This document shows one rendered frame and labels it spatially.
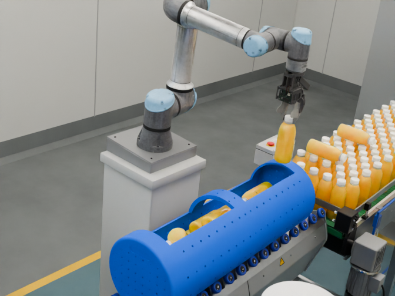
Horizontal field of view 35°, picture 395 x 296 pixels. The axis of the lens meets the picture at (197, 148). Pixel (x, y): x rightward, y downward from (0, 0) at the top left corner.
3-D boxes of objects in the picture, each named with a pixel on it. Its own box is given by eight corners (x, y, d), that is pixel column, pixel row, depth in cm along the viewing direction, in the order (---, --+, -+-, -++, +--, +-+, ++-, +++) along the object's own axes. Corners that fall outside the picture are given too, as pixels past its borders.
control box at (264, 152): (253, 162, 303) (255, 143, 298) (275, 151, 317) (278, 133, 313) (270, 170, 297) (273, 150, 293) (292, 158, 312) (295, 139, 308)
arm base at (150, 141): (129, 143, 260) (131, 122, 255) (150, 132, 272) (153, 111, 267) (158, 156, 253) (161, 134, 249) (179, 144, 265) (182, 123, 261)
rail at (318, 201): (272, 184, 295) (273, 178, 294) (273, 184, 296) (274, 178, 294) (348, 218, 273) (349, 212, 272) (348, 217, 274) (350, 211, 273)
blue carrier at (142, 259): (107, 297, 211) (107, 224, 200) (254, 208, 275) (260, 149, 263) (170, 336, 195) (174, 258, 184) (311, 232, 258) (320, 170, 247)
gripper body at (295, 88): (274, 100, 234) (279, 69, 228) (286, 95, 240) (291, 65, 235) (291, 106, 230) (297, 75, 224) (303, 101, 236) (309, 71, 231)
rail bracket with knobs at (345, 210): (328, 229, 273) (332, 209, 269) (336, 223, 279) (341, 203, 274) (348, 238, 268) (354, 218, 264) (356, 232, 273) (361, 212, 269)
